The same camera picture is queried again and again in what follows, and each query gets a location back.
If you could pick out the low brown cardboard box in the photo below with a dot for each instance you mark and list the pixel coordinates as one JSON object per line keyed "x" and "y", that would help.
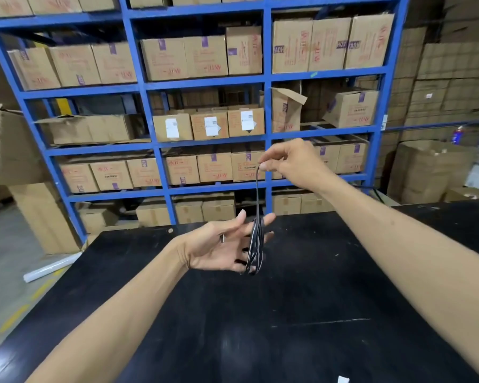
{"x": 471, "y": 194}

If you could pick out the white plastic roll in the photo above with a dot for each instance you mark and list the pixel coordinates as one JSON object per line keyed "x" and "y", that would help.
{"x": 52, "y": 268}

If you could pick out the large open cardboard carton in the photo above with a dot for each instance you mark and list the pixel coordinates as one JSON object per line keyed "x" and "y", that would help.
{"x": 431, "y": 171}

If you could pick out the torn cardboard box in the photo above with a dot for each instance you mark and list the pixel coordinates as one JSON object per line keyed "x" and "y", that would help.
{"x": 12, "y": 149}

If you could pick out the person's left hand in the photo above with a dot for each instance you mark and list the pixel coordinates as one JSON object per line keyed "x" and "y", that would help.
{"x": 215, "y": 249}

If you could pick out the rows of brown cardboard boxes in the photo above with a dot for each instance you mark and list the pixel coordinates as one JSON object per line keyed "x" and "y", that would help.
{"x": 205, "y": 55}

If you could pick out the open flap cardboard carton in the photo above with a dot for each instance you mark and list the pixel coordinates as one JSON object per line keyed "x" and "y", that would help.
{"x": 285, "y": 111}

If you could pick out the tall cardboard carton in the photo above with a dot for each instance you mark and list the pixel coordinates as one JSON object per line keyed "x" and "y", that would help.
{"x": 44, "y": 217}

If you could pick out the small flat cardboard box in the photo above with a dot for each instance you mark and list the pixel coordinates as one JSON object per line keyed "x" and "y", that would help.
{"x": 387, "y": 198}

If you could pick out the blue metal shelf rack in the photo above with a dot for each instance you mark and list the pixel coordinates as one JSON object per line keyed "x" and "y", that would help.
{"x": 431, "y": 124}
{"x": 205, "y": 82}

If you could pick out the cardboard box with white label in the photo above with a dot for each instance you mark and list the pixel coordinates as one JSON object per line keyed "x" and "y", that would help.
{"x": 172, "y": 128}
{"x": 210, "y": 126}
{"x": 246, "y": 121}

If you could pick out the small white paper tag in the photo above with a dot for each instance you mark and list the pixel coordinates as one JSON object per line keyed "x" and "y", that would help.
{"x": 342, "y": 380}

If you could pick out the yellow post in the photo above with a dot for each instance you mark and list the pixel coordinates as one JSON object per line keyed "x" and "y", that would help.
{"x": 63, "y": 106}

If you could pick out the person's left forearm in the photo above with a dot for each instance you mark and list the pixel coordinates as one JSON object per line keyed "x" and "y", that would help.
{"x": 103, "y": 331}

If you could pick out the person's right forearm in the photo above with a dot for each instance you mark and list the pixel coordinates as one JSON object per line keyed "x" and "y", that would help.
{"x": 415, "y": 267}

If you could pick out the wall of stacked cartons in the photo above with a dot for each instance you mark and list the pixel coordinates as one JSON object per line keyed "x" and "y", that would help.
{"x": 451, "y": 67}

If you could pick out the person's right hand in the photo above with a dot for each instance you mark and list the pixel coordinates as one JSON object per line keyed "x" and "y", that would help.
{"x": 299, "y": 163}

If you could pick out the blue spray can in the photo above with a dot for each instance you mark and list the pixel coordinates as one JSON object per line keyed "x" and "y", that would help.
{"x": 458, "y": 135}

